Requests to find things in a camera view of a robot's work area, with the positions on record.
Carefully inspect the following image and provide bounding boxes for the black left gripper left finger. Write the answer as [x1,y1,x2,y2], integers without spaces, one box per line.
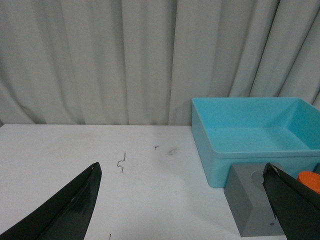
[0,162,102,240]

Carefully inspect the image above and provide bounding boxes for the white pleated curtain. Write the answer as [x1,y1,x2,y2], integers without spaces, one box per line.
[0,0,320,125]

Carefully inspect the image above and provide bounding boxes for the orange cylinder with white numbers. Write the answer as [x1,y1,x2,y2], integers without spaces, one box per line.
[297,171,320,194]

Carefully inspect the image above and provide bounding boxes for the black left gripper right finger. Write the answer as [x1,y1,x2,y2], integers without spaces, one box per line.
[262,162,320,240]

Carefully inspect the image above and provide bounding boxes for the light blue plastic box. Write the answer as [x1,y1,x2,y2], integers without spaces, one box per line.
[191,97,320,188]

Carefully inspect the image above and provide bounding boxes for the gray block with round hole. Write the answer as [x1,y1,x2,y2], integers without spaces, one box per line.
[224,163,284,237]

